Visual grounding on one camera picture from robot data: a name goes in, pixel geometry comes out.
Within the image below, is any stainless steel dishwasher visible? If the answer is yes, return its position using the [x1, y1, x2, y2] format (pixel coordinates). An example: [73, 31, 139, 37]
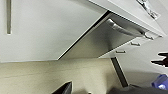
[58, 12, 155, 62]

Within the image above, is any dark toe kick strip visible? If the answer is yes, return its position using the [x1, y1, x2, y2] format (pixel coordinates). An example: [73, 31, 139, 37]
[110, 56, 130, 88]

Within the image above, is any blue plastic bin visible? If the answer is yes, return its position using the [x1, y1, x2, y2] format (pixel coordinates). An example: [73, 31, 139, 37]
[150, 73, 168, 91]

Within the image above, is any white base cabinet door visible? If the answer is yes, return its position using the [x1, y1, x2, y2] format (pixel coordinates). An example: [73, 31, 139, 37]
[0, 0, 109, 64]

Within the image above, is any white drawer black handle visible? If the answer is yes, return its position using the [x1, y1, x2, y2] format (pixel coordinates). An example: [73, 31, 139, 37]
[109, 45, 135, 58]
[126, 35, 158, 50]

